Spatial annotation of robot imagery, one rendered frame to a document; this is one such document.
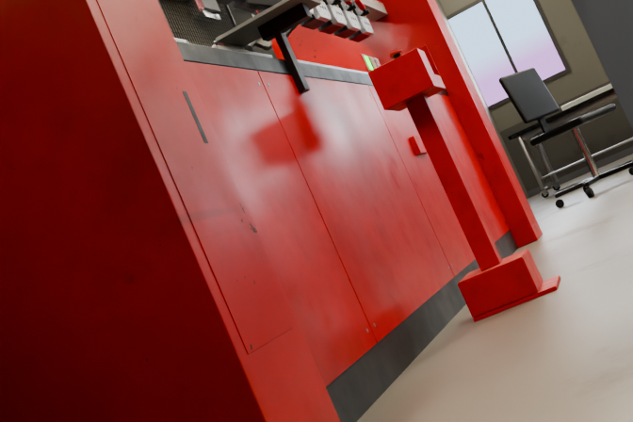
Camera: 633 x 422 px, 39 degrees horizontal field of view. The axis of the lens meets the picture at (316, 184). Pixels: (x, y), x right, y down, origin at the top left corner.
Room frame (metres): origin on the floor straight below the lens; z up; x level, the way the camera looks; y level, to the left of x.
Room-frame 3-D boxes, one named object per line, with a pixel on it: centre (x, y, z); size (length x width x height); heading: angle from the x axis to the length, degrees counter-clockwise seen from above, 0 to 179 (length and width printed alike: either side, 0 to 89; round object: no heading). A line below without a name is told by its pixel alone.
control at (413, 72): (2.64, -0.37, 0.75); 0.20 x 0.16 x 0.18; 162
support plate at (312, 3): (2.41, -0.06, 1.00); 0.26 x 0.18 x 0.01; 70
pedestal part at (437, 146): (2.64, -0.37, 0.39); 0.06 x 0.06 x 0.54; 72
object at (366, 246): (3.06, -0.18, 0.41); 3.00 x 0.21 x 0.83; 160
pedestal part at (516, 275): (2.63, -0.40, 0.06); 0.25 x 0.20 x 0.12; 72
